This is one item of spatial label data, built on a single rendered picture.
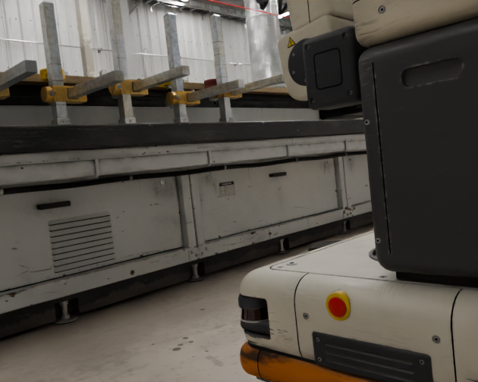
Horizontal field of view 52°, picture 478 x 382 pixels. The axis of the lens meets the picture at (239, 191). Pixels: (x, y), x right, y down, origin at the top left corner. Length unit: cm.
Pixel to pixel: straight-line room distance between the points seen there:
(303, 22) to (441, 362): 75
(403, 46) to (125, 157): 120
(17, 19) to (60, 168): 827
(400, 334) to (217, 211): 163
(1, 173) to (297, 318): 102
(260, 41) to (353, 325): 657
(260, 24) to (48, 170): 593
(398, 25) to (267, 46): 645
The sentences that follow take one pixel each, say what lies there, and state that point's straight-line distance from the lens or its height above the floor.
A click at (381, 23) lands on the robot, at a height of 72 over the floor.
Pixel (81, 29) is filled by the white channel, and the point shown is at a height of 135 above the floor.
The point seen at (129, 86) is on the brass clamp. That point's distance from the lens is 183.
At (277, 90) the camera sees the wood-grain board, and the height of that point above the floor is 88.
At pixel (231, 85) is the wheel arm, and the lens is 180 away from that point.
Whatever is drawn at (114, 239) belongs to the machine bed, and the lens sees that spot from 205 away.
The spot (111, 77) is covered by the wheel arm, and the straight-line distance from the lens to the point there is 148.
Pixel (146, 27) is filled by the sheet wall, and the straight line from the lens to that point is 1125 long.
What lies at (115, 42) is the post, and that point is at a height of 99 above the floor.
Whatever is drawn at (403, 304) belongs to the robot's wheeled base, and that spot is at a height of 26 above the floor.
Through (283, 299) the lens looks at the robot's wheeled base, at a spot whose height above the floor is 24.
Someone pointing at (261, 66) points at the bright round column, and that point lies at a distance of 723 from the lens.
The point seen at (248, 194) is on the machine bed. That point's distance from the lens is 254.
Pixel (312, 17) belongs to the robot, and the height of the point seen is 82.
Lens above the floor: 51
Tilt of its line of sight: 3 degrees down
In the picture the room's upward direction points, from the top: 6 degrees counter-clockwise
